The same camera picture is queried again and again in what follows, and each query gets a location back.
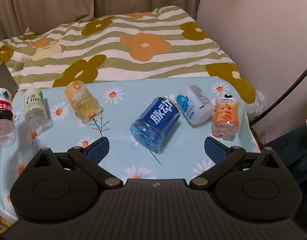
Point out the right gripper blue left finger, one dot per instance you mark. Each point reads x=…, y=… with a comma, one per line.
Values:
x=88, y=159

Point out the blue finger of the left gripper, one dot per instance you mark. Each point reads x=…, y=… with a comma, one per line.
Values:
x=5, y=110

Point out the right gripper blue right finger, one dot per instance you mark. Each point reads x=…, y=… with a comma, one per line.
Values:
x=225, y=159

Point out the red label clear bottle cup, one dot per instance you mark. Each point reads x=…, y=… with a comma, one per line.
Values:
x=7, y=127

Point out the orange cartoon bottle cup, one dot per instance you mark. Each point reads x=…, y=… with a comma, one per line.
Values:
x=225, y=121

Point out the green label clear bottle cup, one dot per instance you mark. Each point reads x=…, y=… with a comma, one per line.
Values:
x=36, y=116

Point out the yellow orange bottle cup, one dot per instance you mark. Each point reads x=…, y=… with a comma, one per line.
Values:
x=83, y=102

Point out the white bottle cup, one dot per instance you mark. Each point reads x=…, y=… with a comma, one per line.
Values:
x=194, y=104

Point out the blue bottle cup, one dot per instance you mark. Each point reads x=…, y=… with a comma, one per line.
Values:
x=155, y=123

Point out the grey laptop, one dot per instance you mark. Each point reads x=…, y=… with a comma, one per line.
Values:
x=7, y=81

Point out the striped floral duvet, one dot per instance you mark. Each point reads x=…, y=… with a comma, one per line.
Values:
x=166, y=42

